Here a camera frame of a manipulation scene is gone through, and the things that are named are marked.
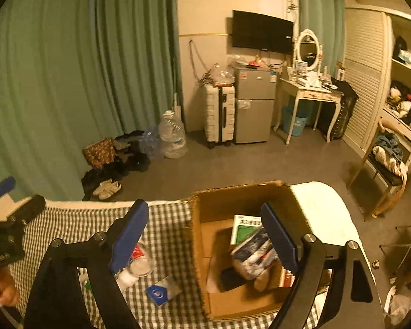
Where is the green white medicine box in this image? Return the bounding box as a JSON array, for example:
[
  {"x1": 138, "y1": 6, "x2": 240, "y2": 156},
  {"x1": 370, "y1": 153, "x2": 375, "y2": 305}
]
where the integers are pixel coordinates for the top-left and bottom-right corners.
[{"x1": 230, "y1": 215, "x2": 262, "y2": 246}]

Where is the blue white wrapped pack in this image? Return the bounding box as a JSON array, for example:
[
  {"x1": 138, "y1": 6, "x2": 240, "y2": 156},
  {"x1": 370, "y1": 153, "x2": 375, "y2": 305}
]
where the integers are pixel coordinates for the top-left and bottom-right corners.
[{"x1": 231, "y1": 226, "x2": 278, "y2": 280}]

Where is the small white bottle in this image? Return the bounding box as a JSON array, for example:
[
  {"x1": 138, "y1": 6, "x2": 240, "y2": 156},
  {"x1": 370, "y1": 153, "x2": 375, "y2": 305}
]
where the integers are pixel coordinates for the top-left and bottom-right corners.
[{"x1": 116, "y1": 268, "x2": 139, "y2": 293}]

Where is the left white sneaker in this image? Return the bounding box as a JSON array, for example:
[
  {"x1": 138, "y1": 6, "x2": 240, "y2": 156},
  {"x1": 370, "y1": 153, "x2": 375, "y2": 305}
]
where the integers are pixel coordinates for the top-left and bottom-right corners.
[{"x1": 93, "y1": 178, "x2": 113, "y2": 197}]

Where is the white sneaker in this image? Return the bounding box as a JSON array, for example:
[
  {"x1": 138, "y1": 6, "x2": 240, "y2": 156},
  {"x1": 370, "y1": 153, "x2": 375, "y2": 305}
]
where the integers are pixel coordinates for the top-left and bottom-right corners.
[
  {"x1": 93, "y1": 178, "x2": 113, "y2": 197},
  {"x1": 98, "y1": 181, "x2": 122, "y2": 200}
]

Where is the right white sneaker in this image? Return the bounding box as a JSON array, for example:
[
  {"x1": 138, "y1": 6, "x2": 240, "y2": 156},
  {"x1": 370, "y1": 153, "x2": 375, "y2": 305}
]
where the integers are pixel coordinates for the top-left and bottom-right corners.
[{"x1": 98, "y1": 181, "x2": 122, "y2": 200}]

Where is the brown patterned bag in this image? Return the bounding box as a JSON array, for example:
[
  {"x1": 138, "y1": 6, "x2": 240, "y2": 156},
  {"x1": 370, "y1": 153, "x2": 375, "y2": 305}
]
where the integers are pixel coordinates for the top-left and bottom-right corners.
[{"x1": 82, "y1": 137, "x2": 116, "y2": 169}]

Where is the brown cardboard box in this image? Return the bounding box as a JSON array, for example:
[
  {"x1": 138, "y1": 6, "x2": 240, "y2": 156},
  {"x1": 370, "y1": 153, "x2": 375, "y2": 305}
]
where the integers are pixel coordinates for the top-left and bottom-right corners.
[{"x1": 189, "y1": 181, "x2": 310, "y2": 322}]

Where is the blue sachet packet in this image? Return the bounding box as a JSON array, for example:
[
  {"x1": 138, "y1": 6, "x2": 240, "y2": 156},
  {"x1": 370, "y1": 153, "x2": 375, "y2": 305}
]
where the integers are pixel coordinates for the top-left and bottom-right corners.
[{"x1": 146, "y1": 276, "x2": 181, "y2": 307}]

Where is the black clothes pile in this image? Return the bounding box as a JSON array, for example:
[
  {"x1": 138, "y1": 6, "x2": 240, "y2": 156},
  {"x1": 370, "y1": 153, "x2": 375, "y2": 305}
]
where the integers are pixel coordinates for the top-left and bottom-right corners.
[{"x1": 81, "y1": 130, "x2": 150, "y2": 200}]

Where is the wooden chair with clothes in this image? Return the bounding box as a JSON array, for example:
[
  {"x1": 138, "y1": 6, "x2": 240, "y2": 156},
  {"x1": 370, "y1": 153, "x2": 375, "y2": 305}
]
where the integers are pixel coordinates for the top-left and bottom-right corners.
[{"x1": 346, "y1": 117, "x2": 408, "y2": 218}]

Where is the blue waste bin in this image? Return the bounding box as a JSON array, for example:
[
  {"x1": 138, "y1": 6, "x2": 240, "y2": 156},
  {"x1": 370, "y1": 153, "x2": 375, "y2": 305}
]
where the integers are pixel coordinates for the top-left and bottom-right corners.
[{"x1": 281, "y1": 106, "x2": 308, "y2": 137}]

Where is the large green curtain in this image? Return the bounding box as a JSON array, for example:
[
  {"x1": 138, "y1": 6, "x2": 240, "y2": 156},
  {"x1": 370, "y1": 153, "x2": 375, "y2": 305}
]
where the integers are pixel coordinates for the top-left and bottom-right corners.
[{"x1": 0, "y1": 0, "x2": 181, "y2": 200}]

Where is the large clear water jug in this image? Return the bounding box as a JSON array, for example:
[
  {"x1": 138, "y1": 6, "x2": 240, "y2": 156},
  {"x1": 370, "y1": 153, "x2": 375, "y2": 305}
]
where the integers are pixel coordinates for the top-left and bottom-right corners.
[{"x1": 159, "y1": 110, "x2": 188, "y2": 159}]

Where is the black hanging bag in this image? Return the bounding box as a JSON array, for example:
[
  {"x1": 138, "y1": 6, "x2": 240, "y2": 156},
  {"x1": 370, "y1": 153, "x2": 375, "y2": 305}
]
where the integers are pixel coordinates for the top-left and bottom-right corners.
[{"x1": 330, "y1": 79, "x2": 359, "y2": 140}]

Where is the white dressing table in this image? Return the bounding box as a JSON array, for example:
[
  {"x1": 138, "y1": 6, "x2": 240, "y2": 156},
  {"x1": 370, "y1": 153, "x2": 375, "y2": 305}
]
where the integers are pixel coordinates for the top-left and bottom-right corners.
[{"x1": 273, "y1": 78, "x2": 342, "y2": 146}]

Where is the grey mini fridge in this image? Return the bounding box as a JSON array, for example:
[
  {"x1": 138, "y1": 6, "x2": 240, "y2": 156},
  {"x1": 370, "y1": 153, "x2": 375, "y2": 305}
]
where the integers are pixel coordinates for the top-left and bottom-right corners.
[{"x1": 235, "y1": 67, "x2": 278, "y2": 144}]

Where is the white suitcase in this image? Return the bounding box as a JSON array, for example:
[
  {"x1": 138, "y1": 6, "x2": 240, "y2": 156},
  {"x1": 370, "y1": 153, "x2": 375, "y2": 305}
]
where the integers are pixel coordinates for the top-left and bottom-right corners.
[{"x1": 203, "y1": 84, "x2": 235, "y2": 149}]

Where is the oval white mirror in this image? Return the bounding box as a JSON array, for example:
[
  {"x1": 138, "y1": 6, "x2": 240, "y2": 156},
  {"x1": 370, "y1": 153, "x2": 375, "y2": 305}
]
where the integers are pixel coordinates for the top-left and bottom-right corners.
[{"x1": 292, "y1": 29, "x2": 322, "y2": 76}]

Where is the white wardrobe shelving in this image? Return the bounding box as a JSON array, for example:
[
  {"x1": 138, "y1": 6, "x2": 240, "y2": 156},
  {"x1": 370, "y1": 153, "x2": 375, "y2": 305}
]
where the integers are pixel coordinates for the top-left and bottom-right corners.
[{"x1": 343, "y1": 5, "x2": 411, "y2": 176}]

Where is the green window curtain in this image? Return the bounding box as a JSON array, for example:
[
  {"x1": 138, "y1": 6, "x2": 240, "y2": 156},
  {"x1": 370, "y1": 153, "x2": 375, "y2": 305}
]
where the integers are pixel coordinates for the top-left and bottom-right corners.
[{"x1": 298, "y1": 0, "x2": 345, "y2": 76}]

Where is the black wall television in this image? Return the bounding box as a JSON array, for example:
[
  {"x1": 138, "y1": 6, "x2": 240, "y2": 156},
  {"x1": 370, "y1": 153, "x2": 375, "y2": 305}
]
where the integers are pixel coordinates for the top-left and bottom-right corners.
[{"x1": 232, "y1": 10, "x2": 294, "y2": 55}]

